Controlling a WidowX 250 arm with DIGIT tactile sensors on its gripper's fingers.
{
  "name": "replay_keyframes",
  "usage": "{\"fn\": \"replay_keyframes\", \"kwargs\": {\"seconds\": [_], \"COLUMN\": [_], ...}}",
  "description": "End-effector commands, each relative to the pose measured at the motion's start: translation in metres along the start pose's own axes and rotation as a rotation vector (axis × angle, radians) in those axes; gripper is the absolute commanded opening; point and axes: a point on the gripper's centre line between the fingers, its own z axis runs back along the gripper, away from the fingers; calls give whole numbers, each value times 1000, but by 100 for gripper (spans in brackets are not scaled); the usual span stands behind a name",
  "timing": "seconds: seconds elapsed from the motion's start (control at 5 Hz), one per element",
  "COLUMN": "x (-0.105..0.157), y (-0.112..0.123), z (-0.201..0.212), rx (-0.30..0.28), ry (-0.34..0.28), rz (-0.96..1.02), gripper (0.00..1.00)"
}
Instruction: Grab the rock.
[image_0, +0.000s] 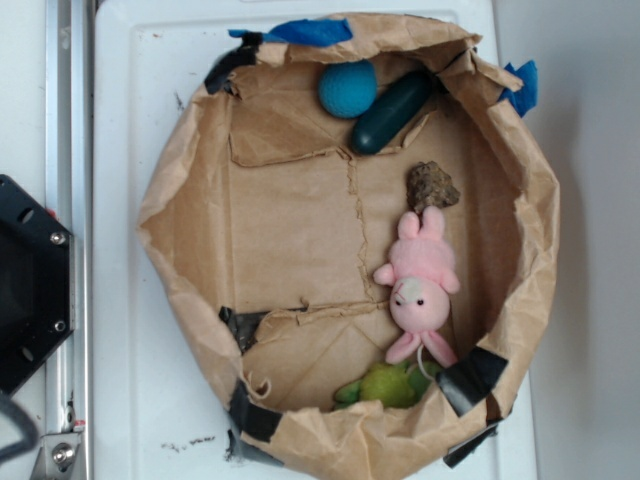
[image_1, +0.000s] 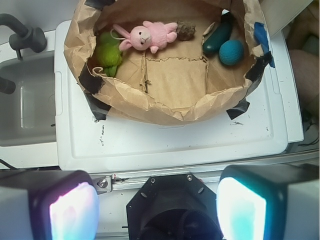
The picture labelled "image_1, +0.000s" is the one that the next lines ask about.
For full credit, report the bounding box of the blue textured ball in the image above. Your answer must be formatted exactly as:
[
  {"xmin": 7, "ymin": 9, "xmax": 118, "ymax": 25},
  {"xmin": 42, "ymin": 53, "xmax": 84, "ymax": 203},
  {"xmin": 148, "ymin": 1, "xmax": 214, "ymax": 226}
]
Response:
[{"xmin": 219, "ymin": 40, "xmax": 244, "ymax": 66}]

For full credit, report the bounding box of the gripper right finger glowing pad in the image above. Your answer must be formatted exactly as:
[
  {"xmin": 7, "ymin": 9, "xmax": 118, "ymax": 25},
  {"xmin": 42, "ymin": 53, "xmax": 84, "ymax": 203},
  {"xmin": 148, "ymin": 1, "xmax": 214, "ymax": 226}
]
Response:
[{"xmin": 216, "ymin": 163, "xmax": 320, "ymax": 240}]

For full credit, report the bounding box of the pink plush bunny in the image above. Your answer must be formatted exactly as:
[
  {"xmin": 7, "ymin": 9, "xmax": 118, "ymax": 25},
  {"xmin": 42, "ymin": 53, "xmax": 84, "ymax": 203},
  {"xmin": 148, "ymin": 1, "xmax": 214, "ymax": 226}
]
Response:
[{"xmin": 112, "ymin": 20, "xmax": 178, "ymax": 54}]

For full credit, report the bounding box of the green plush toy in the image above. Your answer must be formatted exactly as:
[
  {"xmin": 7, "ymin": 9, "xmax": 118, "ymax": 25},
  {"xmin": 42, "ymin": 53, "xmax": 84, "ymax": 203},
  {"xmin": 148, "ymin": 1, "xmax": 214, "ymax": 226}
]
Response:
[{"xmin": 96, "ymin": 32, "xmax": 123, "ymax": 77}]

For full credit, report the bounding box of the brown grey rock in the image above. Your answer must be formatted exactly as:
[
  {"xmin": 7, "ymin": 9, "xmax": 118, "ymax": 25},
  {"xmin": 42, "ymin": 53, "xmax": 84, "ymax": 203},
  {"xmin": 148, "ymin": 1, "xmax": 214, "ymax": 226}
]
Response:
[{"xmin": 176, "ymin": 21, "xmax": 196, "ymax": 41}]

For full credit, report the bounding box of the dark green cucumber toy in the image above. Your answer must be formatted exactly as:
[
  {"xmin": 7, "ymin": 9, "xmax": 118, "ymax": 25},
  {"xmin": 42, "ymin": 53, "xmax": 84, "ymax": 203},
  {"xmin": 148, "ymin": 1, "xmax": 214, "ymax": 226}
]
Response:
[{"xmin": 202, "ymin": 22, "xmax": 233, "ymax": 55}]

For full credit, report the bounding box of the grey sink faucet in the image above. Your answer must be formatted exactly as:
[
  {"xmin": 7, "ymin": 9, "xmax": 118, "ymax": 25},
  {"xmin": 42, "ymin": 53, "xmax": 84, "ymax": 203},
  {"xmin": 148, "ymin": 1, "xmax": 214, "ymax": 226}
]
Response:
[{"xmin": 0, "ymin": 13, "xmax": 47, "ymax": 60}]

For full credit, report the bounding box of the white sink basin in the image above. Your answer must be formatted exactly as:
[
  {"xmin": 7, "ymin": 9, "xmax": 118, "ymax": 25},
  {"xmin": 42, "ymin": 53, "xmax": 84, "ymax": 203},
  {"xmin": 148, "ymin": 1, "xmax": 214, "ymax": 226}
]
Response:
[{"xmin": 0, "ymin": 51, "xmax": 56, "ymax": 147}]

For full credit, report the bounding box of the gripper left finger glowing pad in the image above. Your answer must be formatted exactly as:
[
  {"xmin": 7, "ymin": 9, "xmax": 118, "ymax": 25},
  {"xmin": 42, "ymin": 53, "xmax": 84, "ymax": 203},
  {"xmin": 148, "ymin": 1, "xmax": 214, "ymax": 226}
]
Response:
[{"xmin": 0, "ymin": 169, "xmax": 100, "ymax": 240}]

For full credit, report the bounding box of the brown paper bag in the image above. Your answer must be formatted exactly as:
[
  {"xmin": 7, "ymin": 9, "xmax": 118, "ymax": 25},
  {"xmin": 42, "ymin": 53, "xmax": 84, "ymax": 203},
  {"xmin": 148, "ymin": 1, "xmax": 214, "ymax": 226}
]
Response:
[{"xmin": 64, "ymin": 0, "xmax": 271, "ymax": 125}]

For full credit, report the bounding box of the white plastic lid board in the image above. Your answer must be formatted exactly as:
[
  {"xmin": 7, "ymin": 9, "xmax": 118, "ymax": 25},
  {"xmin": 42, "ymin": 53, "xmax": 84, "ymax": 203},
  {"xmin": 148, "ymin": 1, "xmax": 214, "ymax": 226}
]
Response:
[{"xmin": 54, "ymin": 21, "xmax": 304, "ymax": 173}]

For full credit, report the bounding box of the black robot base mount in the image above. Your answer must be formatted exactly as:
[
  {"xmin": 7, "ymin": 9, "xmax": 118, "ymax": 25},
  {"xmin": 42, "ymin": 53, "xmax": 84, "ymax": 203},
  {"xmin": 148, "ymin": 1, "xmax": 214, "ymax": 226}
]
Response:
[{"xmin": 126, "ymin": 173, "xmax": 224, "ymax": 240}]

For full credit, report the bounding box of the aluminium rail with bracket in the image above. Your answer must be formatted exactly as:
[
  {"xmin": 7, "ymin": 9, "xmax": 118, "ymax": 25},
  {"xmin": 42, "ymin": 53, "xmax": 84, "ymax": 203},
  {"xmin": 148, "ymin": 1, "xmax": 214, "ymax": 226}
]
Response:
[{"xmin": 90, "ymin": 171, "xmax": 221, "ymax": 195}]

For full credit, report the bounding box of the blue tape piece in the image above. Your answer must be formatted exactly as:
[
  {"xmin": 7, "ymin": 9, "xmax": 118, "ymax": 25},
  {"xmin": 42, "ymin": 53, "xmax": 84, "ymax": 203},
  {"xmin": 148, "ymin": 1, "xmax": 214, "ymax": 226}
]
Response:
[{"xmin": 253, "ymin": 21, "xmax": 276, "ymax": 68}]

